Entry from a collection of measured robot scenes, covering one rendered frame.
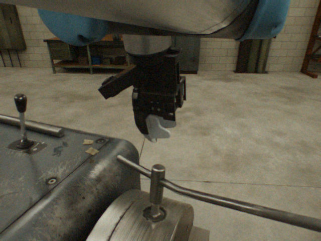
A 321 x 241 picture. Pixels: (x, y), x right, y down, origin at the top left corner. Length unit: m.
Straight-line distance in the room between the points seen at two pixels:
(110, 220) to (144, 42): 0.28
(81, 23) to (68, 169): 0.33
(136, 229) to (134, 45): 0.28
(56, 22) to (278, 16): 0.18
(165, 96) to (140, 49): 0.08
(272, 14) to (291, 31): 7.17
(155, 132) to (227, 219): 1.71
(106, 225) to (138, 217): 0.05
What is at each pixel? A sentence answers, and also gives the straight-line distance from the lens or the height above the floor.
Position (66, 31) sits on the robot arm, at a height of 1.52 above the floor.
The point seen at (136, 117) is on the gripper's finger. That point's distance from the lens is 0.42.
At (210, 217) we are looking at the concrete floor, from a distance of 2.09.
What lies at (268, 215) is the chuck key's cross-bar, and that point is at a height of 1.34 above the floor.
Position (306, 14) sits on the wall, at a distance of 7.46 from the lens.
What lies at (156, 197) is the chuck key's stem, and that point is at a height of 1.27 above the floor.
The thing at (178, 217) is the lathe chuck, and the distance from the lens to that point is 0.41.
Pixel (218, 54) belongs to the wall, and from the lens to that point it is 6.91.
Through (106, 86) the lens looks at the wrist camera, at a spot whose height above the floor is 1.41.
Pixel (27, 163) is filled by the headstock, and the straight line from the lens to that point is 0.55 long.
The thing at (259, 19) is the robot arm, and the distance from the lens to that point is 0.19.
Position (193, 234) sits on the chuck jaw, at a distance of 0.55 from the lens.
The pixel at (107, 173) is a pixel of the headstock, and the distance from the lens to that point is 0.49.
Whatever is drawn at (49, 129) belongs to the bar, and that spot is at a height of 1.27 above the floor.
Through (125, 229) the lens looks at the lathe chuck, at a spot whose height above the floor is 1.24.
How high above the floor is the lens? 1.54
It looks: 27 degrees down
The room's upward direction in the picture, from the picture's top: straight up
